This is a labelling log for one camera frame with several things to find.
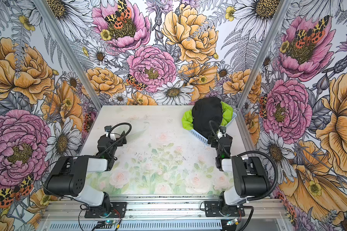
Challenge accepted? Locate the aluminium corner post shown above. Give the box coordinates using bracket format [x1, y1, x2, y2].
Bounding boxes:
[237, 0, 292, 110]
[34, 1, 103, 111]

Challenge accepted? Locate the lime green towel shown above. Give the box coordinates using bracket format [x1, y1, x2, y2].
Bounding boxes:
[182, 102, 235, 131]

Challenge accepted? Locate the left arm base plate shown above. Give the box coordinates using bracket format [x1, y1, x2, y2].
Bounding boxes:
[84, 202, 127, 218]

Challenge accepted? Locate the light blue plastic basket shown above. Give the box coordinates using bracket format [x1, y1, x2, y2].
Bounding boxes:
[189, 113, 237, 146]

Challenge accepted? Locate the right aluminium corner post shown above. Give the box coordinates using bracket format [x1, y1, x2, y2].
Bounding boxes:
[237, 0, 292, 110]

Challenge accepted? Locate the white vented cable duct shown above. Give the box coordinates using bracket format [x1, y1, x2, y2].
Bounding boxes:
[42, 219, 222, 231]

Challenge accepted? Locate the black garment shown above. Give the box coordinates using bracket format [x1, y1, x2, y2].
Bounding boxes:
[192, 97, 223, 139]

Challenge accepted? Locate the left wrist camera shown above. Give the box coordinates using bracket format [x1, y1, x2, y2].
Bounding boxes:
[104, 126, 116, 141]

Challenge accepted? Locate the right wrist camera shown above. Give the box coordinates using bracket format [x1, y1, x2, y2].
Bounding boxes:
[217, 126, 226, 139]

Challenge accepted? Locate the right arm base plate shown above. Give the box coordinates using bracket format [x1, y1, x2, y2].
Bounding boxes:
[201, 201, 245, 217]

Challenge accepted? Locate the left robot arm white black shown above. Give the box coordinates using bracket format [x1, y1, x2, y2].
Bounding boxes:
[43, 133, 127, 217]

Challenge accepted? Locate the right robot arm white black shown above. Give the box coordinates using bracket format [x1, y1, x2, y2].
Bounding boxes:
[205, 135, 270, 217]

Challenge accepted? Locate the aluminium rail frame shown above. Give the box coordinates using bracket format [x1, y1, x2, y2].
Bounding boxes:
[42, 195, 287, 222]

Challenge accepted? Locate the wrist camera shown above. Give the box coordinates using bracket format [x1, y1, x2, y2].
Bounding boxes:
[217, 126, 226, 139]
[104, 126, 116, 141]

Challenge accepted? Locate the left aluminium corner post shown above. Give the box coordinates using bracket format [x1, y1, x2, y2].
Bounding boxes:
[34, 1, 103, 111]

